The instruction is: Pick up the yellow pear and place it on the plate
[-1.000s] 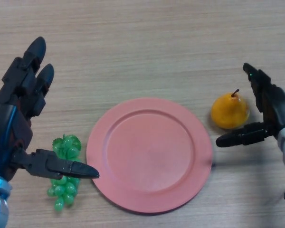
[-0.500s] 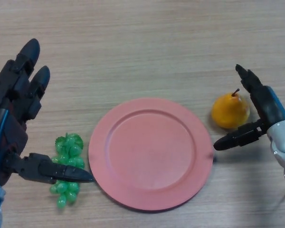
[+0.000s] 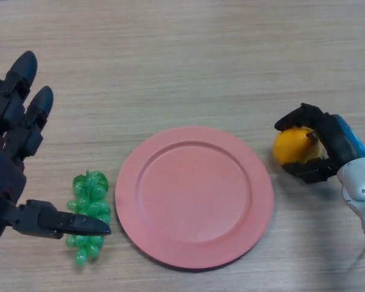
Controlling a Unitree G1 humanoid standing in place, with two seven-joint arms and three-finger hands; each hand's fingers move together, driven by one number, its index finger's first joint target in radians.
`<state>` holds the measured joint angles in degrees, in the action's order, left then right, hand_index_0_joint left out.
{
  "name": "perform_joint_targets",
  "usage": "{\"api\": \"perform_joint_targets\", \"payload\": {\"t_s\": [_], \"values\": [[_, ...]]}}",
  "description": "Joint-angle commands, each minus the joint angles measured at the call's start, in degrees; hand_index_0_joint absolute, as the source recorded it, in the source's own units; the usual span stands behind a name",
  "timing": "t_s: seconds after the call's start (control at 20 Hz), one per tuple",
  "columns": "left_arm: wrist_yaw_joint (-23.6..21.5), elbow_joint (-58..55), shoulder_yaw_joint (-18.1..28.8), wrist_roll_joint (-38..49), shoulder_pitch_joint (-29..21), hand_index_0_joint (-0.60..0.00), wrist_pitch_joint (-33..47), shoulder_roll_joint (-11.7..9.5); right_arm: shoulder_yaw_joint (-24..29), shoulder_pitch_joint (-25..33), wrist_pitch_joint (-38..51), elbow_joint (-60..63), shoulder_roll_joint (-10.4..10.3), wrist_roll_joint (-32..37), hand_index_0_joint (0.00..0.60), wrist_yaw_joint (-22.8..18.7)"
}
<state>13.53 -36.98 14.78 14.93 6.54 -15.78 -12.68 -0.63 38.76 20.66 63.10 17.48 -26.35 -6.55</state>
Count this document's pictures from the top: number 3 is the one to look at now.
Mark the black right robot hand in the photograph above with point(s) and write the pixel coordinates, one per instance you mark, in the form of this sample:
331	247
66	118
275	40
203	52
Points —
337	137

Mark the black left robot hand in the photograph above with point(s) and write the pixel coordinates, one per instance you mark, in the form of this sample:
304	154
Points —
3	170

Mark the yellow pear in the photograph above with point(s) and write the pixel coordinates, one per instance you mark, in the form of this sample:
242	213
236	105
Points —
292	147

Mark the pink round plate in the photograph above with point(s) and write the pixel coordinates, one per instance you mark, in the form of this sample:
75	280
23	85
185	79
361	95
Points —
194	197

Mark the green grape bunch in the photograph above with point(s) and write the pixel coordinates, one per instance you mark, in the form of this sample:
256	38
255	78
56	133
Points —
91	194

